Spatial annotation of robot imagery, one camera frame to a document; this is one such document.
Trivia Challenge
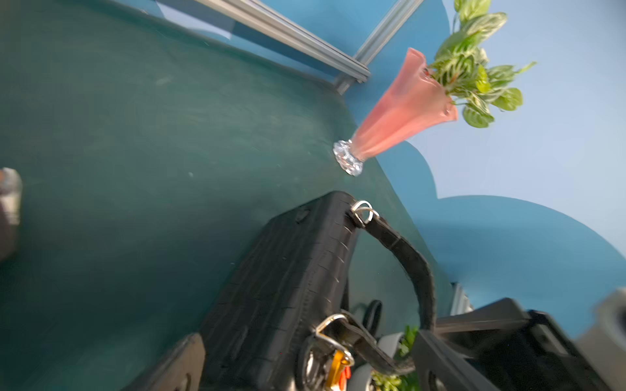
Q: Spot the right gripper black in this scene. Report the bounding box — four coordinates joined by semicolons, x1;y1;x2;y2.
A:
435;298;610;390

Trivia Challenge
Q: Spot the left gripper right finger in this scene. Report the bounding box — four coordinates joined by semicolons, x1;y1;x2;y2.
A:
411;330;494;391

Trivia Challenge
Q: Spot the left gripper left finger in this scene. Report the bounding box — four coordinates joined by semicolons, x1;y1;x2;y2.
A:
123;333;205;391

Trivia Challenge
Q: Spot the white kitty plush charm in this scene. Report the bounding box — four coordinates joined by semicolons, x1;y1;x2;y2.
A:
324;350;354;391

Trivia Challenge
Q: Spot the black leather handbag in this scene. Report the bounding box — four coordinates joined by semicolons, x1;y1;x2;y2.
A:
200;192;436;390

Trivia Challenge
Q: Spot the succulent plants white tray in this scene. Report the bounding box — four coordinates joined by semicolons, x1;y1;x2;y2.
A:
346;324;422;391

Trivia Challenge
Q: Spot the pink vase with plant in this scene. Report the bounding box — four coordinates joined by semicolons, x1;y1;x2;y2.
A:
333;1;533;176

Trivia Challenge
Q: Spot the aluminium right post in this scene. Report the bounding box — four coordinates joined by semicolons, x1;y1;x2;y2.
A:
335;1;422;94

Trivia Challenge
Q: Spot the aluminium back rail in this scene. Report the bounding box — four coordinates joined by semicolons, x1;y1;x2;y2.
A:
199;0;371;82

